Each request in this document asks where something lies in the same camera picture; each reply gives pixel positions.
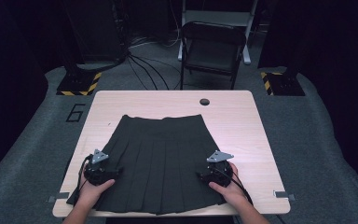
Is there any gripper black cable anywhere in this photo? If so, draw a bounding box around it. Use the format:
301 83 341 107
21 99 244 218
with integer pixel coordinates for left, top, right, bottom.
213 167 288 224
74 153 94 204

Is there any black striped stand base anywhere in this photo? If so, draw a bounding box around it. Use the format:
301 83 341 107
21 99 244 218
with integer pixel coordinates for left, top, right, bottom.
259 71 306 97
56 72 103 97

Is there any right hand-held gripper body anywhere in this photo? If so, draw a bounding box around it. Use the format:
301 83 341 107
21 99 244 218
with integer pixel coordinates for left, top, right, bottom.
202 149 235 189

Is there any black pleated skirt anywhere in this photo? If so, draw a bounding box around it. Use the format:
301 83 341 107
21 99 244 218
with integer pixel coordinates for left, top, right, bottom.
65 114 227 217

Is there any black cabinet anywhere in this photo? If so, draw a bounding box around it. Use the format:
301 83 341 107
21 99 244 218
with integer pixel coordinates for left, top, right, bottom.
60 0 129 63

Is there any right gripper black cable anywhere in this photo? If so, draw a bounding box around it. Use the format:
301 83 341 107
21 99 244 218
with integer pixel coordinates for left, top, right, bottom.
213 167 288 224

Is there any grey tape strip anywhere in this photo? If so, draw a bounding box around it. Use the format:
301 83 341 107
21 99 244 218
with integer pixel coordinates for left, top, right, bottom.
273 189 296 202
48 191 71 203

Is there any bundle of black floor cables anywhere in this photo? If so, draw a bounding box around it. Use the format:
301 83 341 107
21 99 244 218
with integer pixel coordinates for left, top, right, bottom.
125 35 183 91

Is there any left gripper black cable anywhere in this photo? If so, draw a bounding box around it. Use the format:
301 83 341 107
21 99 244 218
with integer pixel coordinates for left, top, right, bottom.
74 153 94 204

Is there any person's right hand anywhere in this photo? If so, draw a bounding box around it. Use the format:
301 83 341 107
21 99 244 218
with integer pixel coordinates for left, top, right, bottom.
208 161 251 207

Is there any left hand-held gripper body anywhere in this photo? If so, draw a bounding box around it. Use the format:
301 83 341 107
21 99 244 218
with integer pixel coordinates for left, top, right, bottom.
83 148 121 187

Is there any person's left hand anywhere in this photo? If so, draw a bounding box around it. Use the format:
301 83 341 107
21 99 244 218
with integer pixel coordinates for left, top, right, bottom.
77 172 116 208

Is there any black folding chair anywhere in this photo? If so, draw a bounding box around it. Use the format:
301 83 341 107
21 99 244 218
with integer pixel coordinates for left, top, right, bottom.
177 0 259 65
179 21 247 91

